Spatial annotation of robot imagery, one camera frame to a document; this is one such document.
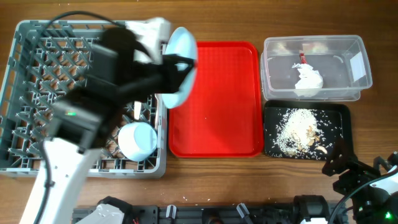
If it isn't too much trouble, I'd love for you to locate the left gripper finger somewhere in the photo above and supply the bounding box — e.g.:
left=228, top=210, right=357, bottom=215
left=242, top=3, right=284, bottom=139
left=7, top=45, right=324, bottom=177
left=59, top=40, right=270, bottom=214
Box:
left=162, top=54, right=195, bottom=67
left=161, top=67, right=194, bottom=93

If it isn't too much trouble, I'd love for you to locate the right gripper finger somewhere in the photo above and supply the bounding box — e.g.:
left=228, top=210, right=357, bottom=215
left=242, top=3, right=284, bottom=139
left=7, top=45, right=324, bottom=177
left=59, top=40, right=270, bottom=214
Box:
left=322, top=137, right=358, bottom=176
left=373, top=151, right=398, bottom=171

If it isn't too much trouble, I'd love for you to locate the light blue plate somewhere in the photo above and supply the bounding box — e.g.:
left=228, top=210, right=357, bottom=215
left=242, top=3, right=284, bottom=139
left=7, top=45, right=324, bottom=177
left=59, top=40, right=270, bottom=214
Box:
left=161, top=27, right=198, bottom=109

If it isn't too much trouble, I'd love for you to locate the white plastic spoon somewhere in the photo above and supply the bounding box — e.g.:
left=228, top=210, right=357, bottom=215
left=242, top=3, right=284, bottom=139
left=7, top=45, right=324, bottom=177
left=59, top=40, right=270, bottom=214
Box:
left=134, top=101, right=142, bottom=120

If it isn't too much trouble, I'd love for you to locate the rice food waste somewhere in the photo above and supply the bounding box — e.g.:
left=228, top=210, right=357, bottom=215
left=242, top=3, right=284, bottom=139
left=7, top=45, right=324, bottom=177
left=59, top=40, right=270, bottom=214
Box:
left=271, top=109, right=328, bottom=160

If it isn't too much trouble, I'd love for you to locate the light green saucer bowl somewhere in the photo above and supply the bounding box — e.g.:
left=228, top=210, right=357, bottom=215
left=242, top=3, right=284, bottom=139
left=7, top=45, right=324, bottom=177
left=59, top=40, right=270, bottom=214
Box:
left=118, top=122, right=157, bottom=162

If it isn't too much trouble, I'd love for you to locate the white napkin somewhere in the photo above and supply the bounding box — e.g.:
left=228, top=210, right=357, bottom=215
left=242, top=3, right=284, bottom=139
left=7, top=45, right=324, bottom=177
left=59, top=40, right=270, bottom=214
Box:
left=292, top=63, right=323, bottom=97

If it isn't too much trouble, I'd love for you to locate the red snack wrapper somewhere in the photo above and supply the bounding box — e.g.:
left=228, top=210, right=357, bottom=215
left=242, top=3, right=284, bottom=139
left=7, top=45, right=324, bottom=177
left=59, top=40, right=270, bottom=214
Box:
left=299, top=52, right=308, bottom=64

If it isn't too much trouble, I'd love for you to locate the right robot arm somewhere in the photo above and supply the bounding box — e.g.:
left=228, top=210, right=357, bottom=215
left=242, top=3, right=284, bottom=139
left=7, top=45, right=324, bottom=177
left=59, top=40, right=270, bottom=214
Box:
left=290, top=138, right=397, bottom=223

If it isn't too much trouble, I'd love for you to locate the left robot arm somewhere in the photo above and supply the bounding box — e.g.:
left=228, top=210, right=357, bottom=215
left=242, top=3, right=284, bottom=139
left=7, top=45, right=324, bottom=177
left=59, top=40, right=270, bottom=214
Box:
left=20, top=54, right=195, bottom=223

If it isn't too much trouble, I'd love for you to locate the grey dishwasher rack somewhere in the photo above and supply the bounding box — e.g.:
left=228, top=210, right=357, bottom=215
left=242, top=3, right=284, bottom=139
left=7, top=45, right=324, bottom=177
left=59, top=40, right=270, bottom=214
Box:
left=1, top=20, right=167, bottom=179

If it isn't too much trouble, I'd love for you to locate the black tray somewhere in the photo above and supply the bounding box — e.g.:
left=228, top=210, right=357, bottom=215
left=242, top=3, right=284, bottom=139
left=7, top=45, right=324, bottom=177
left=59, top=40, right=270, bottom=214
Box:
left=263, top=100, right=353, bottom=161

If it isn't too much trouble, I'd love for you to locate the red plastic tray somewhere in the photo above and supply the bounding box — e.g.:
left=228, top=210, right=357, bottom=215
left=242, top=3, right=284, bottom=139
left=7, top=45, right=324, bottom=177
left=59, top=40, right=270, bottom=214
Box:
left=168, top=41, right=264, bottom=158

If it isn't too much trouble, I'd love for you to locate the clear plastic bin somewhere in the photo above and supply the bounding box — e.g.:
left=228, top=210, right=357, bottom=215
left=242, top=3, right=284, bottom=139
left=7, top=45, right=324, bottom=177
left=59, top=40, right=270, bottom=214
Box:
left=261, top=35, right=373, bottom=101

